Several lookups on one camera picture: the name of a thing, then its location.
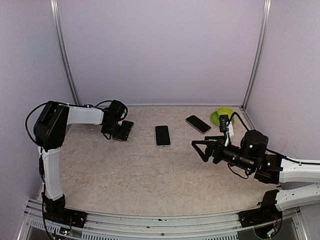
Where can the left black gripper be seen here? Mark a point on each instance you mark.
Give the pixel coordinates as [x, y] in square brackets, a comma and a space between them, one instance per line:
[105, 130]

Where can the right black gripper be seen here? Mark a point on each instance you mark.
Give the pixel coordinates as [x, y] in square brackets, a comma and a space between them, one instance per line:
[218, 145]

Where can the pink phone face down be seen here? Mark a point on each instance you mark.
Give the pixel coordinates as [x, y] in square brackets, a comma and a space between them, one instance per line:
[124, 131]

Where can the purple-edged black-screen phone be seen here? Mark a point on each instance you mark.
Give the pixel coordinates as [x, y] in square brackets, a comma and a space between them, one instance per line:
[198, 124]

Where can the lavender phone case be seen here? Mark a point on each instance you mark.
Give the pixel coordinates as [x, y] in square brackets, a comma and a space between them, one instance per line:
[163, 145]

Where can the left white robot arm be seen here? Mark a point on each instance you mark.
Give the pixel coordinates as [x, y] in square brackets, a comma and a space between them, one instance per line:
[50, 130]

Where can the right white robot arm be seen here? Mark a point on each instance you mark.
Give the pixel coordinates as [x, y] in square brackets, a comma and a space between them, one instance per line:
[266, 166]

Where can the green bowl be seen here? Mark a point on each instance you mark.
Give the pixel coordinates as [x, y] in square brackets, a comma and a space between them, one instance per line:
[225, 111]

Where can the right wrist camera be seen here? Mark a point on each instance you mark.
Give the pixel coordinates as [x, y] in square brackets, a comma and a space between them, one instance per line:
[226, 127]

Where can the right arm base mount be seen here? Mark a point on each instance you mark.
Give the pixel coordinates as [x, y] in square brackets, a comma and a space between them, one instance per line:
[266, 212]

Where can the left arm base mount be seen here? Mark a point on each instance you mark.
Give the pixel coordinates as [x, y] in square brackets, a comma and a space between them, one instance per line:
[56, 211]

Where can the right aluminium frame post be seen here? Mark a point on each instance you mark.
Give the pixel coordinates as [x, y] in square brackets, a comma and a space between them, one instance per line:
[258, 53]

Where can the aluminium frame post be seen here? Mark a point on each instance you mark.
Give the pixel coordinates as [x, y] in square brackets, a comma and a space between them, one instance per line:
[54, 5]
[258, 53]

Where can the front aluminium rail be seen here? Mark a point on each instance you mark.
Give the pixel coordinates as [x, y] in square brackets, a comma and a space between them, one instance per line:
[102, 226]

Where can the left aluminium frame post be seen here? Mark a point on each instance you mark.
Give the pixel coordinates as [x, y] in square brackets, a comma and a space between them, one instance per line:
[54, 5]

